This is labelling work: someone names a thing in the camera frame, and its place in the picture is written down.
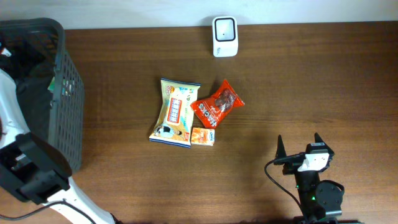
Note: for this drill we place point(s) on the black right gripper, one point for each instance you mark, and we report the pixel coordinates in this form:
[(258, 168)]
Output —
[(292, 160)]

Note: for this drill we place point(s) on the orange tissue pack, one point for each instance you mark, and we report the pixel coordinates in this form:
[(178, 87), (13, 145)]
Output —
[(203, 136)]

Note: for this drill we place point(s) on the red snack bag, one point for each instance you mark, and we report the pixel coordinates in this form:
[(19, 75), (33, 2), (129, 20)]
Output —
[(211, 111)]

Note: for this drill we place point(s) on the yellow wet wipes pack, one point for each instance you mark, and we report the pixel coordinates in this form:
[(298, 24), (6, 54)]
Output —
[(174, 124)]

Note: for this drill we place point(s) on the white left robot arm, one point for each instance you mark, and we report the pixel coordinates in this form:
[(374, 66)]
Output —
[(34, 171)]

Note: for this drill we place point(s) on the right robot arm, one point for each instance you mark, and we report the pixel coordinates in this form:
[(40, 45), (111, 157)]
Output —
[(319, 200)]

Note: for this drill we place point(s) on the white barcode scanner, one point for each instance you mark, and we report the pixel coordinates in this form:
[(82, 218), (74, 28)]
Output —
[(225, 36)]

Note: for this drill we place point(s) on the grey plastic mesh basket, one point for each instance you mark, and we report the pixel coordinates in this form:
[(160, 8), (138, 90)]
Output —
[(49, 89)]

